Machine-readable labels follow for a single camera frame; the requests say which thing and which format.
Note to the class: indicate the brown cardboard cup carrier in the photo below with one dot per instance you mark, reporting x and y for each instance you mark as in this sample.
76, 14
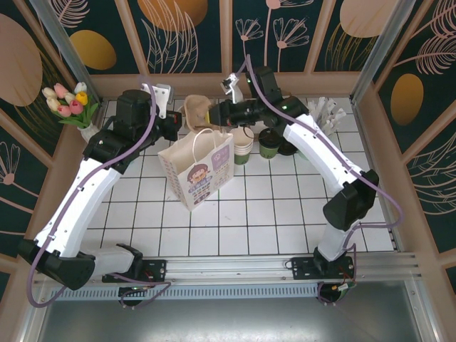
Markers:
196, 107

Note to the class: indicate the black plastic cup lid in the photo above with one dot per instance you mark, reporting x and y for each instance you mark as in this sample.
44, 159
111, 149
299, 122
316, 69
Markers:
270, 137

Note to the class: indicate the printed white paper bag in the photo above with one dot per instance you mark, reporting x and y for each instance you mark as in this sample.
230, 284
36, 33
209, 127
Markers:
199, 178

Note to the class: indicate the black cup lid pile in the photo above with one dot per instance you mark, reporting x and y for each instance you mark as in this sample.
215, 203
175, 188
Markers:
288, 149

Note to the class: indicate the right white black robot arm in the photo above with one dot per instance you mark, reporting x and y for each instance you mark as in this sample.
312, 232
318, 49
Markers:
320, 149

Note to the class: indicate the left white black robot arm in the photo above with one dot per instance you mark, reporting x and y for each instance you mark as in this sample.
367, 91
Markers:
71, 206

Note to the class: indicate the stack of paper cups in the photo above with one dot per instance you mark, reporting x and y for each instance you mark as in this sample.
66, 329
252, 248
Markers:
244, 140

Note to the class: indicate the white ribbed vase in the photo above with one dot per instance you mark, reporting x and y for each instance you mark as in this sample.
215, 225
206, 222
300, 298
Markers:
87, 132

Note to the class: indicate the artificial tulip bouquet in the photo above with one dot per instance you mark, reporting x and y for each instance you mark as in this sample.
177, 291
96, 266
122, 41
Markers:
71, 107

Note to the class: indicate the mint green straw holder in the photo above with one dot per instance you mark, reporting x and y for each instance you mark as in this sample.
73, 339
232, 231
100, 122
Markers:
303, 155

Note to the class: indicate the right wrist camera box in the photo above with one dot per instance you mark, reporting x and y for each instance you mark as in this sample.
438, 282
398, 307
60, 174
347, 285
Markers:
233, 89

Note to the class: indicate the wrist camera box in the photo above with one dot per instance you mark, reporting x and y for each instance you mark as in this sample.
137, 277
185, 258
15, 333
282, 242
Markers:
233, 89
162, 94

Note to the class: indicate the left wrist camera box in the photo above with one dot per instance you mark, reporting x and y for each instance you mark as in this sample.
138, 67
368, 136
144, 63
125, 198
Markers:
162, 94

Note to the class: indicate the aluminium frame post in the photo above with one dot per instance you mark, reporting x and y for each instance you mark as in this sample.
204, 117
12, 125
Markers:
377, 46
67, 46

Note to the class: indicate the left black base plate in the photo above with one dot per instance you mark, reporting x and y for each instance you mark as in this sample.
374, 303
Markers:
156, 270

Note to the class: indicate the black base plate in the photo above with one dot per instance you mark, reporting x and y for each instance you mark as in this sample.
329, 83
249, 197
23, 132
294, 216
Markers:
156, 270
303, 270

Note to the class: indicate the aluminium mounting rail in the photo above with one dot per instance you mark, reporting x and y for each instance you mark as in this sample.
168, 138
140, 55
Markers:
228, 267

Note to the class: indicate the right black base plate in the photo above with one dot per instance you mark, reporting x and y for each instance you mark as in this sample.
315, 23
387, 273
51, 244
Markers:
303, 270

